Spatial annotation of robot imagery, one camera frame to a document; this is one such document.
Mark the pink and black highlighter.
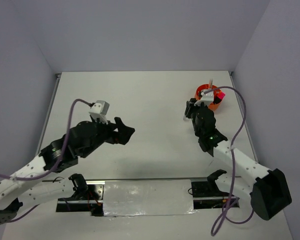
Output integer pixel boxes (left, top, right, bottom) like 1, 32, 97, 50
213, 91, 226, 105

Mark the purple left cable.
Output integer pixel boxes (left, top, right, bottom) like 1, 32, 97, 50
0, 99, 96, 223

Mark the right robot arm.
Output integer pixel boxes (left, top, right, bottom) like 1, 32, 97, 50
184, 98, 292, 221

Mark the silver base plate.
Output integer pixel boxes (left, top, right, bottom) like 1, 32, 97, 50
55, 179, 229, 217

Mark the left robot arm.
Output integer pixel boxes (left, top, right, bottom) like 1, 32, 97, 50
0, 117, 135, 225

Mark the orange slim highlighter pen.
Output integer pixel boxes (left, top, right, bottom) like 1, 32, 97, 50
208, 78, 213, 89

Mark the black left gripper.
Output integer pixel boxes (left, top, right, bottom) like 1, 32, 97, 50
80, 115, 135, 158

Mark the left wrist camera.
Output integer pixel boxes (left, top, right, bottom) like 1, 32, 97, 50
89, 100, 110, 125

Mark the clear tube with blue cap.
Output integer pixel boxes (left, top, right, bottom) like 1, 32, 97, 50
183, 115, 189, 121

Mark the aluminium table edge rail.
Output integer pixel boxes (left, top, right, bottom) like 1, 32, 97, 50
35, 73, 62, 158

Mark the orange round organizer container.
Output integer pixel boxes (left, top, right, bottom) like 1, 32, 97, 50
194, 84, 226, 111

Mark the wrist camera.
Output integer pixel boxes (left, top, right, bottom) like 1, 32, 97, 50
194, 89, 214, 107
89, 100, 110, 125

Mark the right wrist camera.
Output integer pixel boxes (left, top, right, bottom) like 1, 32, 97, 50
194, 89, 214, 107

